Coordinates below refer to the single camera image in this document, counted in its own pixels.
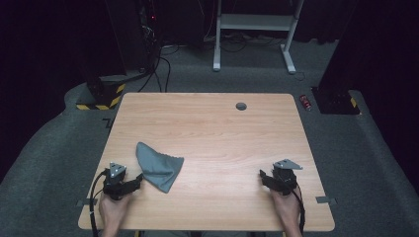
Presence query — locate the grey tape piece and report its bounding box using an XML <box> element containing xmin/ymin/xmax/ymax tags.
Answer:
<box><xmin>315</xmin><ymin>196</ymin><xmax>338</xmax><ymax>205</ymax></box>
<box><xmin>76</xmin><ymin>197</ymin><xmax>99</xmax><ymax>207</ymax></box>

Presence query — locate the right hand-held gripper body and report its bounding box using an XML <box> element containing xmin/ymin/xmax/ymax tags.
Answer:
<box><xmin>270</xmin><ymin>159</ymin><xmax>303</xmax><ymax>197</ymax></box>

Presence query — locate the red can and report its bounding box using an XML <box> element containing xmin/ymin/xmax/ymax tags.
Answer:
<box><xmin>298</xmin><ymin>94</ymin><xmax>312</xmax><ymax>112</ymax></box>

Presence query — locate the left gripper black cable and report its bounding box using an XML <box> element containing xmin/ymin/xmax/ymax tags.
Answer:
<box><xmin>88</xmin><ymin>169</ymin><xmax>110</xmax><ymax>237</ymax></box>

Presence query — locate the person's left hand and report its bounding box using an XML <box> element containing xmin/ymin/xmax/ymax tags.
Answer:
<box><xmin>98</xmin><ymin>193</ymin><xmax>132</xmax><ymax>230</ymax></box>

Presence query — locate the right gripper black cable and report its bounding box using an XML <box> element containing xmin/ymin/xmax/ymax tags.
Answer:
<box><xmin>290</xmin><ymin>184</ymin><xmax>306</xmax><ymax>236</ymax></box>

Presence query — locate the dark equipment rack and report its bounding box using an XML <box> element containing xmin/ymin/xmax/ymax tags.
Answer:
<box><xmin>137</xmin><ymin>0</ymin><xmax>163</xmax><ymax>71</ymax></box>

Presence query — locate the person's right hand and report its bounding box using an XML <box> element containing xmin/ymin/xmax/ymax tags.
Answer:
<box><xmin>270</xmin><ymin>188</ymin><xmax>302</xmax><ymax>230</ymax></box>

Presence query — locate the white metal stand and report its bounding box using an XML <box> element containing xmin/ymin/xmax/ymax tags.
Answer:
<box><xmin>212</xmin><ymin>0</ymin><xmax>304</xmax><ymax>75</ymax></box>

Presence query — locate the black floor cable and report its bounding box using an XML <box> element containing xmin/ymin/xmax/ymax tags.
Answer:
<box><xmin>137</xmin><ymin>48</ymin><xmax>163</xmax><ymax>93</ymax></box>
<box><xmin>159</xmin><ymin>56</ymin><xmax>172</xmax><ymax>94</ymax></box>

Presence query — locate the black stand base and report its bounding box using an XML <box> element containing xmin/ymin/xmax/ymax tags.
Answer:
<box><xmin>310</xmin><ymin>86</ymin><xmax>362</xmax><ymax>116</ymax></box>

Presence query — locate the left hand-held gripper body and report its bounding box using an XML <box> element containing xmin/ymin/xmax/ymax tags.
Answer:
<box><xmin>102</xmin><ymin>161</ymin><xmax>132</xmax><ymax>201</ymax></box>

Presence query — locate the grey cloth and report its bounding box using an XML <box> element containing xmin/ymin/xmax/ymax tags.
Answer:
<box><xmin>135</xmin><ymin>141</ymin><xmax>185</xmax><ymax>195</ymax></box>

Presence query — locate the yellow-black striped stand base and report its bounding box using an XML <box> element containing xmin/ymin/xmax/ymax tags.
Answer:
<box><xmin>75</xmin><ymin>74</ymin><xmax>127</xmax><ymax>112</ymax></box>

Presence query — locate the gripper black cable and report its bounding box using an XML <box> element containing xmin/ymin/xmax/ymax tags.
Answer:
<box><xmin>88</xmin><ymin>169</ymin><xmax>110</xmax><ymax>237</ymax></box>
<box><xmin>290</xmin><ymin>184</ymin><xmax>306</xmax><ymax>236</ymax></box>

